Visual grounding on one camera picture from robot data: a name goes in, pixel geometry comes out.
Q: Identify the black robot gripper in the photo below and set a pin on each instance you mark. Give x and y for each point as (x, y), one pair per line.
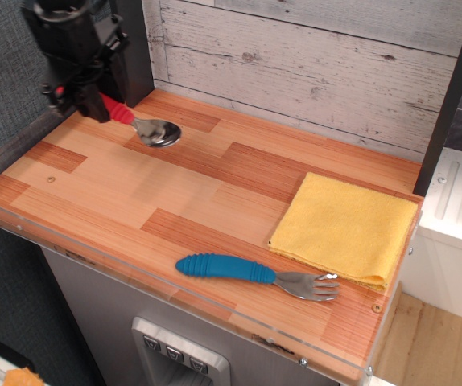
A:
(85, 57)

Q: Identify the red handled metal spoon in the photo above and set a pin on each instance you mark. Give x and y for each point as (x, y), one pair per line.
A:
(151, 132)

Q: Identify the clear acrylic table edge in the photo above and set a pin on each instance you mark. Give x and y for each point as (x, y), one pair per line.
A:
(336, 337)

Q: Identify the grey cabinet body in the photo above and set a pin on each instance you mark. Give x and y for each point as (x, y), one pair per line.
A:
(104, 309)

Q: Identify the silver dispenser panel with buttons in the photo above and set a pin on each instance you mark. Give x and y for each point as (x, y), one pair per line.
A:
(170, 359)

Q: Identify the yellow folded cloth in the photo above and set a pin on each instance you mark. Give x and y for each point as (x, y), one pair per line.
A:
(355, 232)

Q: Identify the orange object bottom left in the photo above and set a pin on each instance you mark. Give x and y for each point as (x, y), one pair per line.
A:
(22, 377)

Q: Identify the white toy sink unit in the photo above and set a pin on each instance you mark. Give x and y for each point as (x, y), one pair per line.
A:
(432, 268)

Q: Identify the dark left shelf post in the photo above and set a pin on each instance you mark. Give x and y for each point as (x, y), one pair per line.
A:
(137, 55)

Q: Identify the dark shelf post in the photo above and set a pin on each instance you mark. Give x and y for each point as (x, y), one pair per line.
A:
(137, 55)
(440, 132)

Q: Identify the blue handled metal fork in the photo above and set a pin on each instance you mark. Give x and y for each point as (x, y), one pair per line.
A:
(306, 286)

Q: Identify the dark right shelf post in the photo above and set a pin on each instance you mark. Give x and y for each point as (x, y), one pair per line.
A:
(440, 132)

